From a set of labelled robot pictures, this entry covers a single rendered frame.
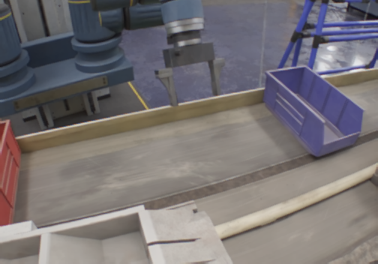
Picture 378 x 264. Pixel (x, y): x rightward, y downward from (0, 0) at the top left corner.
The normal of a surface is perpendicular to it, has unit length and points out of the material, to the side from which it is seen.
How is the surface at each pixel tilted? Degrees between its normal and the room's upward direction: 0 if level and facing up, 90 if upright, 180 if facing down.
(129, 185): 0
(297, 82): 88
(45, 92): 90
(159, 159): 0
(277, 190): 0
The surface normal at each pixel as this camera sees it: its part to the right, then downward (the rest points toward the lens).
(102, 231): 0.33, 0.44
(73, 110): 0.47, 0.55
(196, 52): 0.44, 0.16
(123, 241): -0.06, -0.88
